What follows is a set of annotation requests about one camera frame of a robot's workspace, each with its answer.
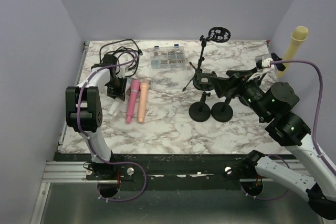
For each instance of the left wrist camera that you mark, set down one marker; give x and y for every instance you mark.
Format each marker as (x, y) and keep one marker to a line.
(124, 72)

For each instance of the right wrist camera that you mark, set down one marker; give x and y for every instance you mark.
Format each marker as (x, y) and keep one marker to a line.
(263, 63)

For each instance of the shock mount desk stand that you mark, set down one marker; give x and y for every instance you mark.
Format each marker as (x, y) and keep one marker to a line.
(199, 111)

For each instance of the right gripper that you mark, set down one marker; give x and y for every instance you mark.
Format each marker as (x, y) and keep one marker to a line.
(222, 84)

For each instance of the white microphone grey head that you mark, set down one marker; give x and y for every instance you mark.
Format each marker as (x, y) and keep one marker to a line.
(114, 107)

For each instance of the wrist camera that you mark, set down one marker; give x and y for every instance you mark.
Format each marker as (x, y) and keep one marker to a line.
(124, 72)
(263, 63)

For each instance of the pink microphone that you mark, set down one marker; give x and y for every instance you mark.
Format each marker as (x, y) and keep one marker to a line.
(134, 89)

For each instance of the peach microphone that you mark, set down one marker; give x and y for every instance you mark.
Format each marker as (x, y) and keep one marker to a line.
(144, 86)

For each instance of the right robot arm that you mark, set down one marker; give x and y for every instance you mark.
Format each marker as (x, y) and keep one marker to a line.
(289, 130)

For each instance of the yellow microphone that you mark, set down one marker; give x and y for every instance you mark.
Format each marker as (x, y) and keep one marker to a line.
(298, 36)

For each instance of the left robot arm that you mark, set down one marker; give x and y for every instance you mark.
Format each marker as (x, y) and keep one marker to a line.
(83, 105)

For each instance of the aluminium frame rail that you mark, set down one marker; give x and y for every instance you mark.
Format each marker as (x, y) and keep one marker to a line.
(65, 172)

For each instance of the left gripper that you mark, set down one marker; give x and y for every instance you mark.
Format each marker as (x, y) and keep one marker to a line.
(119, 93)

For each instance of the clip desk stand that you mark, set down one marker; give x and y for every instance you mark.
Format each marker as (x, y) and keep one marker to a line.
(222, 111)

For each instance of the clear screw organiser box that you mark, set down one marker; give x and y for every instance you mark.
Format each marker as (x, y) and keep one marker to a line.
(167, 57)

